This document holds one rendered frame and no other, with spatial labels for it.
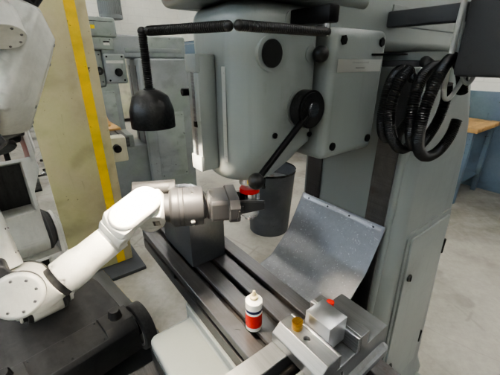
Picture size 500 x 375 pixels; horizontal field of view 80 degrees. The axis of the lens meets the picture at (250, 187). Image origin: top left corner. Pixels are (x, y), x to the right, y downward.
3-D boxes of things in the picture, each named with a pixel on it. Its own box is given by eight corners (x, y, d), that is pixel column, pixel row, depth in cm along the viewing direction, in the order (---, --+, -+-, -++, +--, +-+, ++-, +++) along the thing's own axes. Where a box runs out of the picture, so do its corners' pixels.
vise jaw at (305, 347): (318, 389, 52) (320, 373, 50) (271, 340, 61) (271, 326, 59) (340, 369, 55) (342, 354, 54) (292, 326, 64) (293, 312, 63)
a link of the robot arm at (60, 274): (122, 257, 59) (26, 338, 51) (116, 250, 68) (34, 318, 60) (84, 216, 56) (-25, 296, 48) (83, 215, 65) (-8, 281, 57)
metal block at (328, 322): (327, 353, 57) (329, 330, 55) (303, 332, 61) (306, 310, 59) (343, 338, 60) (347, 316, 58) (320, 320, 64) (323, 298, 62)
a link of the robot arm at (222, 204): (241, 195, 63) (183, 199, 60) (241, 234, 66) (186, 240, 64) (231, 174, 74) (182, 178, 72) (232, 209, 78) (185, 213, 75)
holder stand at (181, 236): (193, 268, 93) (187, 211, 85) (164, 237, 109) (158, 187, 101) (225, 254, 100) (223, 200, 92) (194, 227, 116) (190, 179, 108)
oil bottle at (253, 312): (252, 335, 70) (252, 299, 66) (242, 324, 73) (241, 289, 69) (265, 327, 72) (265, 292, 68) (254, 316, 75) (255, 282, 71)
